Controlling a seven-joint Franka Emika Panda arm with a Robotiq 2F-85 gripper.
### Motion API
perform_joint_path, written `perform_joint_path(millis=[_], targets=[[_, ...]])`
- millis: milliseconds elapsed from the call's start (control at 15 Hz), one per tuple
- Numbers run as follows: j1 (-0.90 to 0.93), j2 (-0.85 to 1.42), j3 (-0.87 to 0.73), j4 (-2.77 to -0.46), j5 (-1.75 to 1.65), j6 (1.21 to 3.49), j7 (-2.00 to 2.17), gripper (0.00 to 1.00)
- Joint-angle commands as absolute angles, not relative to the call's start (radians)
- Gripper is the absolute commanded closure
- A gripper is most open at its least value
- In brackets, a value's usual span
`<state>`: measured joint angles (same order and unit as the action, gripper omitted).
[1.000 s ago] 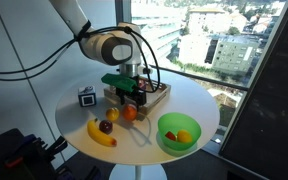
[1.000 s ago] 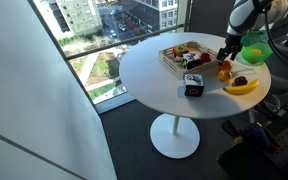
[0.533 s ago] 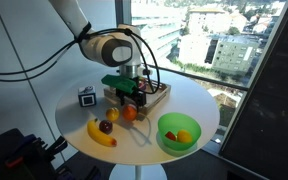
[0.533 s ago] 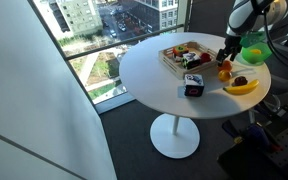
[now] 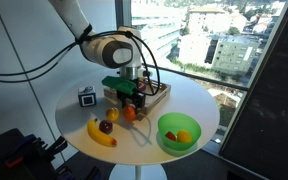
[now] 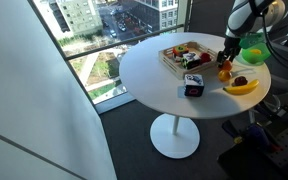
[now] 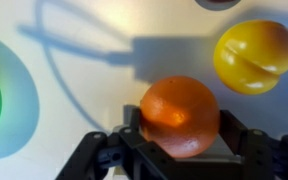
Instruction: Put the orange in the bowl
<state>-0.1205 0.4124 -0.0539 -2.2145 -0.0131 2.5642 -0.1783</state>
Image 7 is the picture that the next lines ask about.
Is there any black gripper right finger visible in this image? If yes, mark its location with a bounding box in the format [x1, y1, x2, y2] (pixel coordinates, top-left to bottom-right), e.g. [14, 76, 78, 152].
[217, 109, 288, 180]

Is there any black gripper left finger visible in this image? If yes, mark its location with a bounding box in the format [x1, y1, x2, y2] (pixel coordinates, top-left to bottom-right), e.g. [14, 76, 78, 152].
[54, 107, 178, 180]

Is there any orange plastic orange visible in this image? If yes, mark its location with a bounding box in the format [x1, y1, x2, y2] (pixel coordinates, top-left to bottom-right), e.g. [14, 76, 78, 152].
[139, 75, 221, 159]

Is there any yellow plastic peach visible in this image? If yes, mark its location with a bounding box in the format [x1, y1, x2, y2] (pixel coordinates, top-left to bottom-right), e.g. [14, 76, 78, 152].
[213, 19, 288, 96]

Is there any dark purple plastic plum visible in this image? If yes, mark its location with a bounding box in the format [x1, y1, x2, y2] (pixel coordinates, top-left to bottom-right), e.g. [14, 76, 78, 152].
[205, 0, 237, 4]

